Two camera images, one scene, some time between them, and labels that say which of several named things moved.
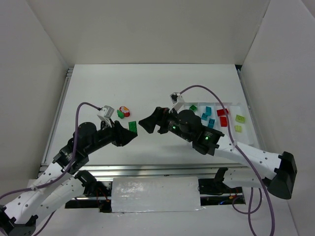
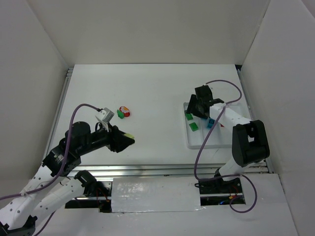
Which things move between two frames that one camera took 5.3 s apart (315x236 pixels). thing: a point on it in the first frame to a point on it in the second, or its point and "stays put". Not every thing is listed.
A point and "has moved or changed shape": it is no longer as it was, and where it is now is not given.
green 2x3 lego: x=132 y=126 has moved or changed shape
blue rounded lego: x=211 y=123 stays put
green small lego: x=120 y=114 stays put
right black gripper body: x=162 y=120 to x=199 y=108
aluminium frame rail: x=167 y=170 stays put
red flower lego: x=125 y=110 stays put
